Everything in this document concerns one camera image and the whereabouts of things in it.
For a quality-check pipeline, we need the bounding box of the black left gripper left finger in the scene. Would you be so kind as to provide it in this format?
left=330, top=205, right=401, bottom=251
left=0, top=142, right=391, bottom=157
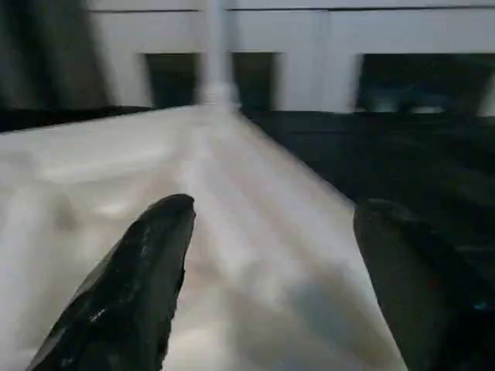
left=26, top=194, right=196, bottom=371

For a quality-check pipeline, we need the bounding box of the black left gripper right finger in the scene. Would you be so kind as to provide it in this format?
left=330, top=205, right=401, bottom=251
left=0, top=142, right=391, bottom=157
left=353, top=199, right=495, bottom=371

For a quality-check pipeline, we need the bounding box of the white plastic table top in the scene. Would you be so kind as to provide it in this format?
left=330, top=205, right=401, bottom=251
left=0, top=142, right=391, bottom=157
left=0, top=106, right=411, bottom=371

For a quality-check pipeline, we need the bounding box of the white plastic table leg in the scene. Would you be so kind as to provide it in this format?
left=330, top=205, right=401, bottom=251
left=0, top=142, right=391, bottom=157
left=203, top=0, right=239, bottom=111

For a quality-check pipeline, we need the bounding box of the black mat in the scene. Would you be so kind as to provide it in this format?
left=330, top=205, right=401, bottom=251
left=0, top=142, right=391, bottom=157
left=0, top=104, right=495, bottom=294

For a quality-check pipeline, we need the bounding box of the grey-green curtain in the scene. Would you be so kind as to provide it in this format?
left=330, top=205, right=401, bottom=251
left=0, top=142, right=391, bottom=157
left=0, top=0, right=113, bottom=111

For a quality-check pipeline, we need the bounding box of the white cabinet with glass doors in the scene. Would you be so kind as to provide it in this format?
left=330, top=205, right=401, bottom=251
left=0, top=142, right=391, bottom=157
left=88, top=0, right=495, bottom=113

